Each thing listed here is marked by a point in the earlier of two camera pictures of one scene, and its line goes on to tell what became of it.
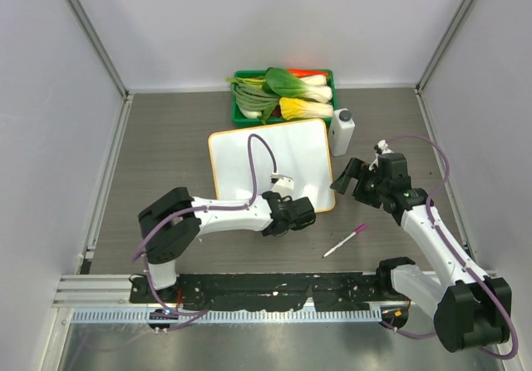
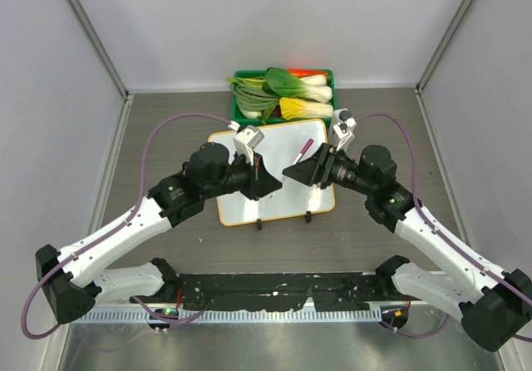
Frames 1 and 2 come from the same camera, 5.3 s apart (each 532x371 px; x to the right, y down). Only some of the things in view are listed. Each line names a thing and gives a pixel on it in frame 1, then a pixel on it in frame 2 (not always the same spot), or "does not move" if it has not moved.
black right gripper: (355, 169) -> (317, 169)
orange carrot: (299, 72) does not move
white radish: (248, 114) does not move
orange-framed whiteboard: (303, 153) does not move
